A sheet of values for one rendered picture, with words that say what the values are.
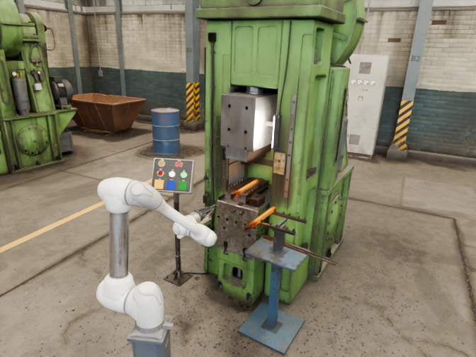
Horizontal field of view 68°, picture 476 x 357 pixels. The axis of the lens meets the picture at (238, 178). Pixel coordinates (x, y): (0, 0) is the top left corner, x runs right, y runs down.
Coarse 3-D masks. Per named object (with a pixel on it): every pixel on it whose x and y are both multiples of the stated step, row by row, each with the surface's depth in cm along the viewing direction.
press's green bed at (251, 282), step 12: (228, 252) 300; (228, 264) 311; (240, 264) 297; (252, 264) 290; (264, 264) 311; (228, 276) 315; (240, 276) 312; (252, 276) 295; (264, 276) 317; (228, 288) 313; (240, 288) 305; (252, 288) 299; (240, 300) 309; (252, 300) 303
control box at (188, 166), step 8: (160, 160) 298; (168, 160) 297; (176, 160) 297; (184, 160) 296; (192, 160) 296; (160, 168) 297; (168, 168) 296; (176, 168) 296; (184, 168) 295; (192, 168) 295; (152, 176) 296; (160, 176) 295; (168, 176) 295; (176, 176) 294; (192, 176) 295; (152, 184) 294; (176, 184) 293; (192, 184) 297; (168, 192) 298; (176, 192) 293; (184, 192) 291
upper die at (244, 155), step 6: (270, 144) 302; (228, 150) 278; (234, 150) 275; (240, 150) 272; (246, 150) 269; (258, 150) 284; (264, 150) 295; (270, 150) 305; (228, 156) 279; (234, 156) 276; (240, 156) 273; (246, 156) 270; (252, 156) 278; (258, 156) 287
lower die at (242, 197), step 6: (246, 180) 318; (252, 180) 316; (264, 180) 316; (234, 186) 302; (240, 186) 300; (252, 186) 300; (258, 186) 301; (264, 186) 310; (228, 192) 290; (246, 192) 288; (252, 192) 291; (228, 198) 291; (234, 198) 288; (240, 198) 285
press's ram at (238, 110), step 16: (224, 96) 266; (240, 96) 259; (256, 96) 260; (272, 96) 275; (224, 112) 270; (240, 112) 262; (256, 112) 258; (272, 112) 281; (224, 128) 274; (240, 128) 266; (256, 128) 263; (272, 128) 287; (224, 144) 278; (240, 144) 270; (256, 144) 269
